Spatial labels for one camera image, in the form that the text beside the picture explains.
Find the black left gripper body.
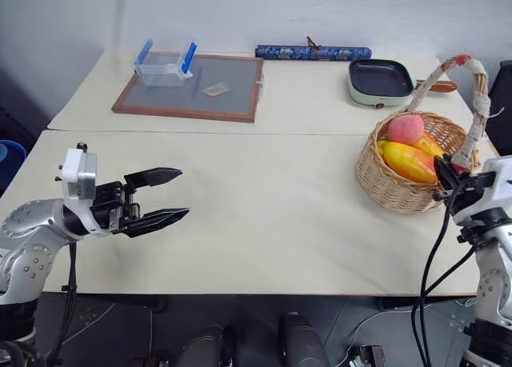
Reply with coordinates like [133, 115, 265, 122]
[90, 180, 142, 235]

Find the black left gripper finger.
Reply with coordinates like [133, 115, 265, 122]
[123, 166, 185, 189]
[119, 207, 190, 239]

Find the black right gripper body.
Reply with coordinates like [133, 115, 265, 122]
[433, 170, 498, 203]

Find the wicker basket with handle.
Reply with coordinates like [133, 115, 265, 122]
[355, 54, 506, 214]

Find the small yellow orange mango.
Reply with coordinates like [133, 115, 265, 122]
[411, 132, 446, 158]

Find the large orange yellow mango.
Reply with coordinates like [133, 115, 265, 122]
[382, 141, 439, 185]

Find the pink peach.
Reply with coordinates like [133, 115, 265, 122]
[386, 114, 426, 146]

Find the black chair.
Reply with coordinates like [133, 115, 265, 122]
[488, 60, 512, 157]

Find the wooden framed grey board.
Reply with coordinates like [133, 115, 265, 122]
[111, 53, 266, 125]

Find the small clear plastic packet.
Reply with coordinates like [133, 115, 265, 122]
[201, 82, 231, 98]

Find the clear container with blue clips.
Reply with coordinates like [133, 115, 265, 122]
[133, 38, 198, 88]

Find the blue round object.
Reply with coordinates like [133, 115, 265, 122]
[0, 139, 27, 181]

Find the mint green electric frying pan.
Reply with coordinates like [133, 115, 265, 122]
[346, 58, 458, 110]

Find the dark rounded shape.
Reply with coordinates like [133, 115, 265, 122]
[277, 311, 330, 367]
[182, 324, 238, 367]

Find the blue patterned rolled scroll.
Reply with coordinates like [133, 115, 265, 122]
[255, 36, 374, 62]

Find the small black box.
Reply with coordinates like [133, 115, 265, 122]
[346, 344, 386, 367]

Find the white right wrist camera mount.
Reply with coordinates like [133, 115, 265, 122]
[451, 155, 512, 225]

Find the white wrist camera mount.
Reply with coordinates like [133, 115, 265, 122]
[57, 142, 111, 238]
[451, 155, 512, 225]

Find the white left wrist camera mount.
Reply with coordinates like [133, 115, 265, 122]
[57, 142, 111, 238]

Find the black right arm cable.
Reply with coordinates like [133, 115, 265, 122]
[410, 197, 459, 367]
[415, 249, 479, 367]

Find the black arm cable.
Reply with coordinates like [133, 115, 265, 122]
[46, 241, 79, 362]
[415, 249, 479, 367]
[410, 197, 459, 367]

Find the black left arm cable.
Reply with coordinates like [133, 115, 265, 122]
[46, 241, 79, 362]

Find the thin white cable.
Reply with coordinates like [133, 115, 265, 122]
[342, 309, 386, 362]

